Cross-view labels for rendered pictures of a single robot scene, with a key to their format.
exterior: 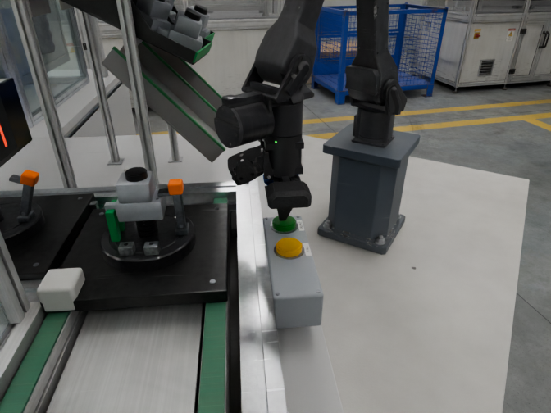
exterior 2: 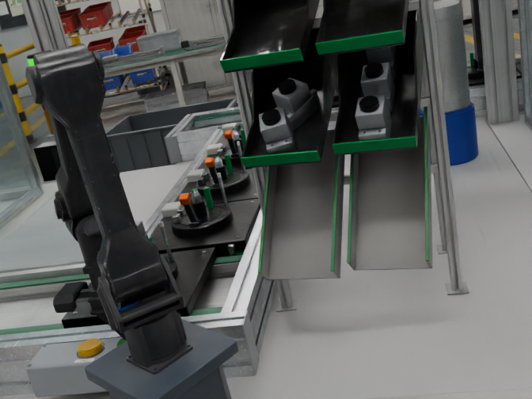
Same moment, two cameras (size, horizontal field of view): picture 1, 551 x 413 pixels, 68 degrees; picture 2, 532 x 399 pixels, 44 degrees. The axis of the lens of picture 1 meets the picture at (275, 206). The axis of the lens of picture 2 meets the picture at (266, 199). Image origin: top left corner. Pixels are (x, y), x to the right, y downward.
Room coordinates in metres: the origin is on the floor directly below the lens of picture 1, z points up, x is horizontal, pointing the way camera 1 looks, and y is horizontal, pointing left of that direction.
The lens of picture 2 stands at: (1.13, -0.84, 1.51)
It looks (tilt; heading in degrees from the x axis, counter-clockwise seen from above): 20 degrees down; 108
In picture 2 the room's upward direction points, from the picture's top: 12 degrees counter-clockwise
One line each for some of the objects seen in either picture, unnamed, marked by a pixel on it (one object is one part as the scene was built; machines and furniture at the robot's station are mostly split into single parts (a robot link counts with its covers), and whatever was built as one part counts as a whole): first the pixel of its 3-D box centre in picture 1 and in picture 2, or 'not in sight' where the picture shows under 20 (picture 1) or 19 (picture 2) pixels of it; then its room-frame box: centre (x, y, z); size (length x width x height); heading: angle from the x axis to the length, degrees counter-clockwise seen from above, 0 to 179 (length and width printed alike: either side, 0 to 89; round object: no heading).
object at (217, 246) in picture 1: (151, 248); (144, 285); (0.53, 0.19, 0.96); 0.24 x 0.24 x 0.02; 5
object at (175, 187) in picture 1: (173, 204); not in sight; (0.53, 0.15, 1.04); 0.04 x 0.02 x 0.08; 95
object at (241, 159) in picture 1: (249, 163); not in sight; (0.58, 0.04, 1.08); 0.07 x 0.07 x 0.06; 7
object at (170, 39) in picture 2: not in sight; (160, 42); (-1.55, 5.34, 0.90); 0.40 x 0.31 x 0.17; 15
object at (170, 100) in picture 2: not in sight; (176, 97); (-1.46, 5.21, 0.36); 0.60 x 0.40 x 0.15; 17
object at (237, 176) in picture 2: not in sight; (220, 170); (0.54, 0.70, 1.01); 0.24 x 0.24 x 0.13; 5
